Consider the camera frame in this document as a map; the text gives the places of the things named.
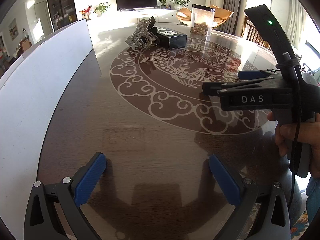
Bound silver rhinestone bow hair clip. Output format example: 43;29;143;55
125;16;158;48

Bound clear jar with black lid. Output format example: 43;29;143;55
190;4;216;37

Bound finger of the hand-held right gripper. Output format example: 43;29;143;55
238;70;278;80
202;78;283;98

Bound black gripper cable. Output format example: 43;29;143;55
276;51;303;208

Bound colourful patterned rug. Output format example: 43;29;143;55
290;205;316;240

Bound wooden dining chair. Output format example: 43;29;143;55
241;16;273;53

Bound clear claw hair clip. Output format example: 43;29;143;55
140;34;161;49

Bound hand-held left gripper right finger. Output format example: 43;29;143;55
209;154;292;240

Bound person's blue clothing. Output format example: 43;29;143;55
305;175;320;221

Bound black curved television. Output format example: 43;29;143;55
115;0;159;12

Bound dark patterned wooden desktop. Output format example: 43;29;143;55
37;21;320;240

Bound dark glass display cabinet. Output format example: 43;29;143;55
46;0;77;32

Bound large green potted plant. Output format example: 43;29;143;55
169;0;190;11

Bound orange lounge chair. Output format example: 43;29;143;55
176;4;234;29

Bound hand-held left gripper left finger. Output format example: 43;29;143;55
24;152;107;240

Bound black box with white labels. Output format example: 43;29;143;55
155;26;187;51

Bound red flowers in vase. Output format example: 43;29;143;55
79;7;93;19

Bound person's right hand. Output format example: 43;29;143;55
266;112;320;173

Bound framed wall painting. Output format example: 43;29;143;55
9;21;19;41

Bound white television cabinet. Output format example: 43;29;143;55
110;7;190;28

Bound bushy green potted plant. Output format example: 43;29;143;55
94;2;112;17

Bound white storage box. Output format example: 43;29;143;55
0;18;102;230

